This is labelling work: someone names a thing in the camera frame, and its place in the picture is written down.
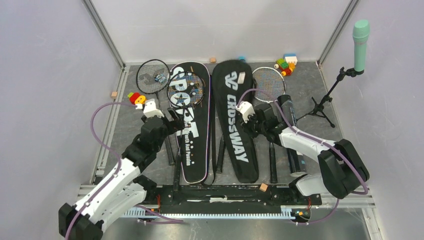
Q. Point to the green blue blocks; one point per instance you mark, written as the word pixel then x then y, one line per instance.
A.
pixel 287 64

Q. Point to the small wooden cube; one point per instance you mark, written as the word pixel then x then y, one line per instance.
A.
pixel 263 187

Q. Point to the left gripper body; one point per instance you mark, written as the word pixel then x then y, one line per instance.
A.
pixel 171 127

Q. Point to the wooden cube left rail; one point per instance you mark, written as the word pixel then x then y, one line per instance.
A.
pixel 114 95

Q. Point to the black sport racket bag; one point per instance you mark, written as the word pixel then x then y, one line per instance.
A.
pixel 194 140

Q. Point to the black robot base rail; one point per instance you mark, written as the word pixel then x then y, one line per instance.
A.
pixel 227 199

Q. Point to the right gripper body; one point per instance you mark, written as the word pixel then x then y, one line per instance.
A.
pixel 253 128

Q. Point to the black white shaft racket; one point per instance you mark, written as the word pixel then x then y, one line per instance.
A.
pixel 271 81

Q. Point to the black crossway racket bag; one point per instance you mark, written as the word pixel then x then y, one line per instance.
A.
pixel 230 80

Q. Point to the green microphone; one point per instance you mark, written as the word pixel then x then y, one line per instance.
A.
pixel 360 35

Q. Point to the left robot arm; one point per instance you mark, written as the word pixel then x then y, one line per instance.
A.
pixel 120 190

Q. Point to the white frame racket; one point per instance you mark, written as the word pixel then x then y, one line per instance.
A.
pixel 220 156

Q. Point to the black microphone tripod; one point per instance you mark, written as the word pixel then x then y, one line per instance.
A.
pixel 318 110

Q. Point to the red yellow toy blocks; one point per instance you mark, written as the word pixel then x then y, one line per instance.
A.
pixel 137 99

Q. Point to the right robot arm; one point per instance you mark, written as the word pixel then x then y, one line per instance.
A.
pixel 342 172

